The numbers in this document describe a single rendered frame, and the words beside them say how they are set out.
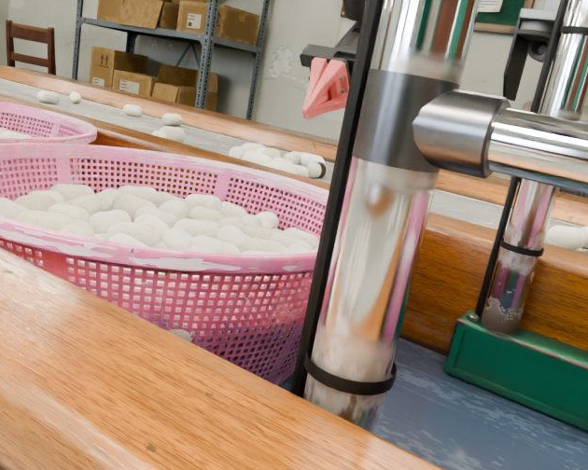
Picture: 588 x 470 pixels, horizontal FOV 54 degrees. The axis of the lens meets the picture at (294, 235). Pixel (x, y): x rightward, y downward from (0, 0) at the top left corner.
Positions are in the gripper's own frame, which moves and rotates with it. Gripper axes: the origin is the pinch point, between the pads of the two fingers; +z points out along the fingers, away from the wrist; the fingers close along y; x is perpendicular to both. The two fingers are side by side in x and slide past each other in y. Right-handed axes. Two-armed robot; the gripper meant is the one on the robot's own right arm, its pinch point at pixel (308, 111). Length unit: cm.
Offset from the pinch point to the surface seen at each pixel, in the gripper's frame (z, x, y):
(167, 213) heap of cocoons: 31.3, -18.3, 11.7
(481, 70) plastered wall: -168, 117, -38
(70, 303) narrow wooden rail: 43, -32, 25
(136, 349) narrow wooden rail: 43, -32, 28
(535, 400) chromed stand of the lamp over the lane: 29.2, -8.9, 36.9
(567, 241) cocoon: 9.8, -1.1, 34.2
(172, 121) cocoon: 0.2, 8.9, -28.3
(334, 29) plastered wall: -177, 114, -118
